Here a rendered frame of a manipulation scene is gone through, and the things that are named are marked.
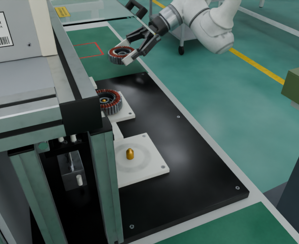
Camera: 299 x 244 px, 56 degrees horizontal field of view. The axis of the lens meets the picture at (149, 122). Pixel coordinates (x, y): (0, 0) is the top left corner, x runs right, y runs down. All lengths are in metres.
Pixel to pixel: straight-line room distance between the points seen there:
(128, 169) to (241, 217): 0.28
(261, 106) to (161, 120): 1.67
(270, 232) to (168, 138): 0.34
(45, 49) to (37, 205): 0.22
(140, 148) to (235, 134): 1.41
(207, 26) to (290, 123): 1.41
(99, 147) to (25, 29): 0.19
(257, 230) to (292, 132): 1.65
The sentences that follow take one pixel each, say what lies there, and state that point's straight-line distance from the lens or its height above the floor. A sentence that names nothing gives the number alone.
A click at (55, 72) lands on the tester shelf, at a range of 0.39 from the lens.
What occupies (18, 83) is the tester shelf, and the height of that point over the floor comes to 1.11.
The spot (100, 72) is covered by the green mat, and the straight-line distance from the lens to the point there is 1.18.
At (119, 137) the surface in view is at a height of 0.88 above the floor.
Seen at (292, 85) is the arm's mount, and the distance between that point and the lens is 1.09.
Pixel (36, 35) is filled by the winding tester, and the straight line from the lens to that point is 0.44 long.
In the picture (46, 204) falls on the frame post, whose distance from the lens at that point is 0.45.
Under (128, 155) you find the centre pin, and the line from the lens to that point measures 0.71.
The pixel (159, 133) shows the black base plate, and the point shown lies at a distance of 0.81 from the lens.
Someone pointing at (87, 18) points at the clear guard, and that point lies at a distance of 0.77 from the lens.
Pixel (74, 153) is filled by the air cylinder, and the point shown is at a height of 0.82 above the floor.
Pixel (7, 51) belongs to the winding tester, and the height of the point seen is 1.13.
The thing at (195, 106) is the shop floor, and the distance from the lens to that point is 2.32.
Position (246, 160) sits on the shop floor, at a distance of 1.92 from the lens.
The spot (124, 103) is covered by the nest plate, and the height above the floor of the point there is 0.78.
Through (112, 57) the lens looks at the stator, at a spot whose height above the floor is 0.83.
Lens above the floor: 1.29
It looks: 38 degrees down
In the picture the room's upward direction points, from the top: straight up
